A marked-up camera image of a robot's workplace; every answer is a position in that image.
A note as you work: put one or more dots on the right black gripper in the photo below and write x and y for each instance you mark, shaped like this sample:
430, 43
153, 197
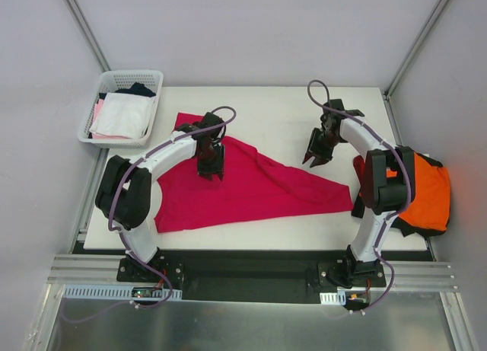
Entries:
319, 149

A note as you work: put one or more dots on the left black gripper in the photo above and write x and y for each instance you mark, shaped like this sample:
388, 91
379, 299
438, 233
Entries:
210, 165

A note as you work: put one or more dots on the magenta t shirt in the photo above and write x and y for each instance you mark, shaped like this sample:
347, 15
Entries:
254, 187

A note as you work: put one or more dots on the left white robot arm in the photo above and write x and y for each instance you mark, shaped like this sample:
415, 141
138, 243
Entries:
124, 194

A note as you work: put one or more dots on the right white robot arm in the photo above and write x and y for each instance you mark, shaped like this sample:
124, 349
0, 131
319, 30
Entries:
386, 186

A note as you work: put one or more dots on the black folded t shirt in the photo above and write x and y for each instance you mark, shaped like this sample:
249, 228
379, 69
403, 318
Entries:
411, 229

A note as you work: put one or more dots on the white cloth in basket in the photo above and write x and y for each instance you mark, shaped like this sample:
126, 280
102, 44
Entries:
124, 115

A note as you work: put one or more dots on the white plastic basket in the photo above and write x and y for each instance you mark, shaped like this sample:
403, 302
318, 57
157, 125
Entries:
111, 81

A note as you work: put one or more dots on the dark navy cloth in basket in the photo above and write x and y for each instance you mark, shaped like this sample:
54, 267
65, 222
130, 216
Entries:
137, 89

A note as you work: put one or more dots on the orange folded t shirt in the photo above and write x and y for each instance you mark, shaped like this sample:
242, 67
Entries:
430, 191

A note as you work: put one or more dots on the pink cloth in basket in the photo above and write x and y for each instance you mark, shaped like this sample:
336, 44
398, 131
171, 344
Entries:
94, 135

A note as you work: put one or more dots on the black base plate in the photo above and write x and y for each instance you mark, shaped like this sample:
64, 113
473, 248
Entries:
258, 276

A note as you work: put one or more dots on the right white cable duct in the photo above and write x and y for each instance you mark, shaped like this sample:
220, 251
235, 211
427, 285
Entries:
333, 298

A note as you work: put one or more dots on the white cable duct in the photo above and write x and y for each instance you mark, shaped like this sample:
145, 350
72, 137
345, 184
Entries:
122, 293
333, 298

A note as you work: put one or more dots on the aluminium front rail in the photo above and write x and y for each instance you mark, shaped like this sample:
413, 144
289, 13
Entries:
410, 276

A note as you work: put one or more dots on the right aluminium frame post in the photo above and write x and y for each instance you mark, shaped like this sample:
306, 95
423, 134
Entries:
433, 18

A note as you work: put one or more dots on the aluminium frame post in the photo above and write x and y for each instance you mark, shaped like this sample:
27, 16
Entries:
88, 35
433, 18

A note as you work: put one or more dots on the left aluminium frame post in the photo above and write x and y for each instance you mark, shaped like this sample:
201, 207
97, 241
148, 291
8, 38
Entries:
88, 35

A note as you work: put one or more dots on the left white cable duct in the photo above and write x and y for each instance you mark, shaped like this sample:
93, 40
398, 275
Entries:
122, 293

